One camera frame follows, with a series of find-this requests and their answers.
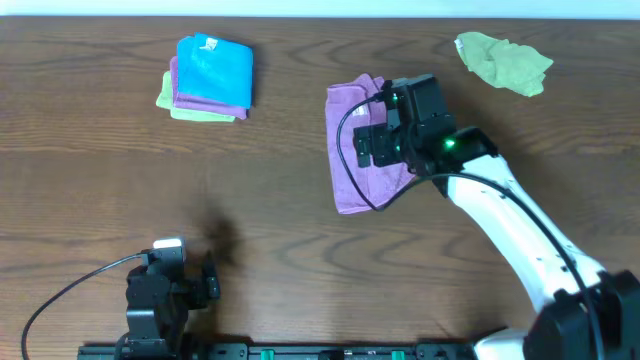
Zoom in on purple microfiber cloth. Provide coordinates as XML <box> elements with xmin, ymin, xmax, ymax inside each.
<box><xmin>325</xmin><ymin>73</ymin><xmax>414</xmax><ymax>215</ymax></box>

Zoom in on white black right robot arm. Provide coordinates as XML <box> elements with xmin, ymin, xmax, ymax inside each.
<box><xmin>353</xmin><ymin>74</ymin><xmax>639</xmax><ymax>360</ymax></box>

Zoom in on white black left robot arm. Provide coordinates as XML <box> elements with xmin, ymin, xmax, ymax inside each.
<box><xmin>116</xmin><ymin>247</ymin><xmax>220</xmax><ymax>359</ymax></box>

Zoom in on crumpled green cloth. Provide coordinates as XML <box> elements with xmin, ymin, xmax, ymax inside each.
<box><xmin>454</xmin><ymin>32</ymin><xmax>554</xmax><ymax>97</ymax></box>

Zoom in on purple folded cloth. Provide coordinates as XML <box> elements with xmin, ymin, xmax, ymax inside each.
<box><xmin>170</xmin><ymin>56</ymin><xmax>248</xmax><ymax>120</ymax></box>

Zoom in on light green folded cloth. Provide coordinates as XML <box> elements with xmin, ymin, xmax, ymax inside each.
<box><xmin>155</xmin><ymin>71</ymin><xmax>235</xmax><ymax>122</ymax></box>

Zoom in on blue folded cloth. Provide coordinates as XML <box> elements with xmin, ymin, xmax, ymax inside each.
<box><xmin>176</xmin><ymin>33</ymin><xmax>254</xmax><ymax>109</ymax></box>

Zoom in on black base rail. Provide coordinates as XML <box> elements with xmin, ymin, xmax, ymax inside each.
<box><xmin>77</xmin><ymin>341</ymin><xmax>481</xmax><ymax>360</ymax></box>

